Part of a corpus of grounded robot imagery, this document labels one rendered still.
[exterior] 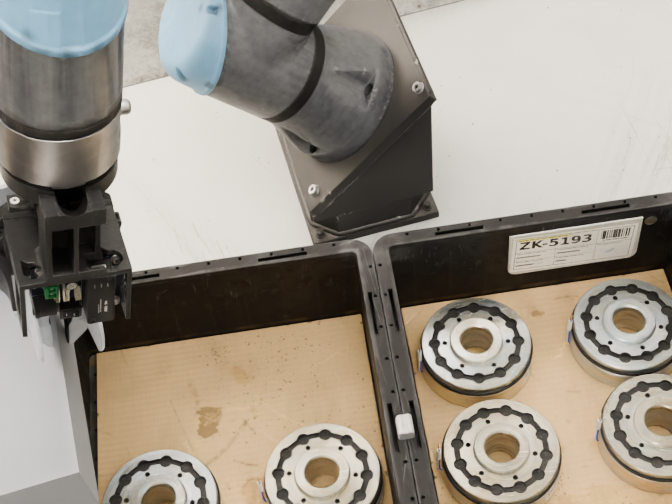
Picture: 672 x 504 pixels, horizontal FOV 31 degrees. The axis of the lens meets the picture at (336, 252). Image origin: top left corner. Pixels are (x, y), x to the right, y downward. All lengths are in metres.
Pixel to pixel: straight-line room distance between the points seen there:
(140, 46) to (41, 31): 2.08
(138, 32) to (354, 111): 1.51
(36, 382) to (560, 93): 0.85
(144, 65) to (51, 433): 1.83
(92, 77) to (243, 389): 0.54
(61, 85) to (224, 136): 0.87
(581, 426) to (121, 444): 0.42
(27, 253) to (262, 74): 0.51
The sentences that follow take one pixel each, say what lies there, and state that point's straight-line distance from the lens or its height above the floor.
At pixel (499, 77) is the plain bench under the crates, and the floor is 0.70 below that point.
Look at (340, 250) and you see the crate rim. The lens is 1.12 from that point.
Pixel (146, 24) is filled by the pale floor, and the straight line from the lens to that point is 2.78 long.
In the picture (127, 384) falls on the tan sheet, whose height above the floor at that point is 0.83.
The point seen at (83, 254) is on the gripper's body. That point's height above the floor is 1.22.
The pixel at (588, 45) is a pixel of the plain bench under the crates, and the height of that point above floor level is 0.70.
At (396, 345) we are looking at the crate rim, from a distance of 1.06.
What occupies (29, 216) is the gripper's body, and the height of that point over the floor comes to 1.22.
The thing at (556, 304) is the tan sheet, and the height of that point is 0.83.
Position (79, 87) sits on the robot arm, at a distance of 0.69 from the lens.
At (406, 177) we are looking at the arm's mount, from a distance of 1.37.
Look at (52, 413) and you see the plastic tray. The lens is 0.93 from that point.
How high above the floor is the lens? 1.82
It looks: 53 degrees down
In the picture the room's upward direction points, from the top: 7 degrees counter-clockwise
